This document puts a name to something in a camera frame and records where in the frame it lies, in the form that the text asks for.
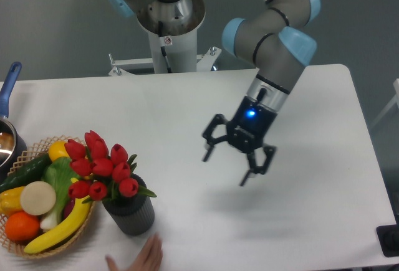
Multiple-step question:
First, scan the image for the green bok choy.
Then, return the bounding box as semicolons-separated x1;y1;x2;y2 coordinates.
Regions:
40;157;79;232

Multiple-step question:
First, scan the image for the dark grey ribbed vase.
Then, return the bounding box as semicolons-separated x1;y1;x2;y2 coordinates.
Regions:
102;174;155;236

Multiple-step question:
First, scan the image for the blue handled saucepan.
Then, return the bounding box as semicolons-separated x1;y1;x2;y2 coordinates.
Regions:
1;62;27;183

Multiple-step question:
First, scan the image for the woven wicker basket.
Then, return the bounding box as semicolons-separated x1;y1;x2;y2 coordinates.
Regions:
1;135;96;260

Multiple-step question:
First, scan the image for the black device at edge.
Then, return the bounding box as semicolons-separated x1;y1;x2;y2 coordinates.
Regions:
376;224;398;257

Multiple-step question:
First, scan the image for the yellow bell pepper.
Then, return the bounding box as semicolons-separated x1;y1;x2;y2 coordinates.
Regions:
1;186;25;216

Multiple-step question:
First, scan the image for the dark red vegetable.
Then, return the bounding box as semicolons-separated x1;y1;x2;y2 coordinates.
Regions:
62;199;75;220

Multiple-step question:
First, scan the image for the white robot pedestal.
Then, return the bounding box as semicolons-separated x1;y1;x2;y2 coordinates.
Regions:
109;0;222;76

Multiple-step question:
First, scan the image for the white frame at right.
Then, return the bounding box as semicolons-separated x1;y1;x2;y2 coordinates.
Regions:
370;79;398;131

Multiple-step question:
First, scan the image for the green cucumber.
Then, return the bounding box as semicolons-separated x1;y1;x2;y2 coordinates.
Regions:
1;153;52;193

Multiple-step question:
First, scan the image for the orange fruit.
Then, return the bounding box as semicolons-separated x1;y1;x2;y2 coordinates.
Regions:
5;211;40;242

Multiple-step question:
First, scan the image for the yellow banana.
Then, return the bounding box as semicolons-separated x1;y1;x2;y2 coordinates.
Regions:
24;196;91;255

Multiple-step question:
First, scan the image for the red tulip bouquet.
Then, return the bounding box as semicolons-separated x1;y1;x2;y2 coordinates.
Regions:
65;130;156;202

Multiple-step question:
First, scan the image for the yellow lemon squash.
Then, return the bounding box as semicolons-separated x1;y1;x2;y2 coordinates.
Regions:
48;141;70;162

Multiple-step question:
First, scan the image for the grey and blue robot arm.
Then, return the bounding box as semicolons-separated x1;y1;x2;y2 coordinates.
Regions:
108;0;320;176

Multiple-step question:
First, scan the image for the beige round disc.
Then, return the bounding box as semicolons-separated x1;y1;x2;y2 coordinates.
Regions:
20;181;56;216

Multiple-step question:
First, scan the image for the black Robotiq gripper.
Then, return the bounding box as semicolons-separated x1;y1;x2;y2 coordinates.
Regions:
201;95;279;188

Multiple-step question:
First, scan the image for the human hand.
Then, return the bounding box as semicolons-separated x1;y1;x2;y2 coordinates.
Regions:
105;234;163;271

